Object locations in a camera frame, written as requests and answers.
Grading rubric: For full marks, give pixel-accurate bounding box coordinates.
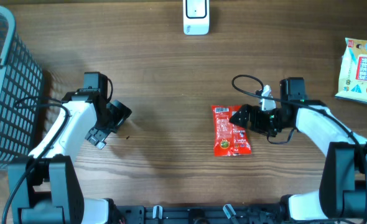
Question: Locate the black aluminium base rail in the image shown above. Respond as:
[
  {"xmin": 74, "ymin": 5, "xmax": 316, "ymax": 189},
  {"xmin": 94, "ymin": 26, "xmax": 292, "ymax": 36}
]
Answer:
[{"xmin": 110, "ymin": 203, "xmax": 287, "ymax": 224}]

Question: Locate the red Hacks candy bag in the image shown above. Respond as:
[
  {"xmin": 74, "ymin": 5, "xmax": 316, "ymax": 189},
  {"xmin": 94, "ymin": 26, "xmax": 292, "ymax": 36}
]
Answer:
[{"xmin": 211, "ymin": 105, "xmax": 252, "ymax": 157}]

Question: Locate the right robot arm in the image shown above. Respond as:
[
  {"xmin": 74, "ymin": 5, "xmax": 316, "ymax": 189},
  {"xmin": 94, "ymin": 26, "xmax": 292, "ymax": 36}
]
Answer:
[{"xmin": 230, "ymin": 77, "xmax": 367, "ymax": 223}]

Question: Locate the white barcode scanner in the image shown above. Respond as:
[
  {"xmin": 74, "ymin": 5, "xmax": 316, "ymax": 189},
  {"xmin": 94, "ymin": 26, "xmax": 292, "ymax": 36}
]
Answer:
[{"xmin": 182, "ymin": 0, "xmax": 210, "ymax": 35}]

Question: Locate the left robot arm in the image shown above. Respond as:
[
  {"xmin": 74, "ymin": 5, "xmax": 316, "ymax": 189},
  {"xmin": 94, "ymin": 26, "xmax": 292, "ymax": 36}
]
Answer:
[{"xmin": 1, "ymin": 72, "xmax": 132, "ymax": 223}]

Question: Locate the yellow snack bag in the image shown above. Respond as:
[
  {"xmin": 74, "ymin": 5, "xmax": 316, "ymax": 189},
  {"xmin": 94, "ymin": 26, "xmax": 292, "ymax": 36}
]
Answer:
[{"xmin": 335, "ymin": 38, "xmax": 367, "ymax": 104}]

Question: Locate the dark grey mesh basket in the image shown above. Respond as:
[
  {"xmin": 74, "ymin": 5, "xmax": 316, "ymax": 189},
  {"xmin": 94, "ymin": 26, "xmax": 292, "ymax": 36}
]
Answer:
[{"xmin": 0, "ymin": 4, "xmax": 45, "ymax": 170}]

